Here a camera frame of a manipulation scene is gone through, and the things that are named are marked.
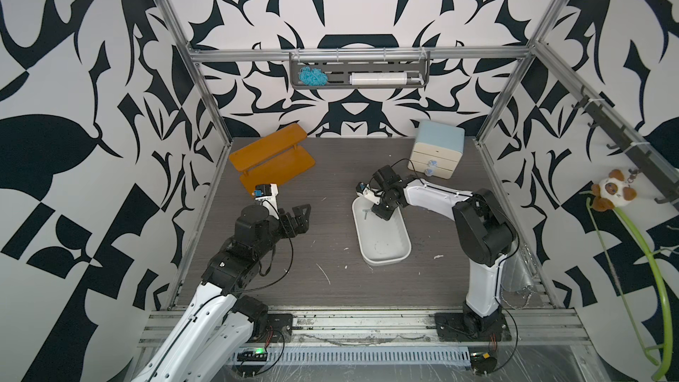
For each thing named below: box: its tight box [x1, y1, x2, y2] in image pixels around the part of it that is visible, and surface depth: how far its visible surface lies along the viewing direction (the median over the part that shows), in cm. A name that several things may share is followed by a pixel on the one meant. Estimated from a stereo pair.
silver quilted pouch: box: [500, 243, 538, 292], surface depth 79 cm
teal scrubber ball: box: [297, 65, 329, 87], surface depth 93 cm
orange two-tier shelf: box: [228, 123, 316, 196], surface depth 106 cm
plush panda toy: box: [591, 168, 638, 213], surface depth 62 cm
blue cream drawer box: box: [407, 120, 466, 180], surface depth 103 cm
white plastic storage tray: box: [351, 196, 412, 267], surface depth 91 cm
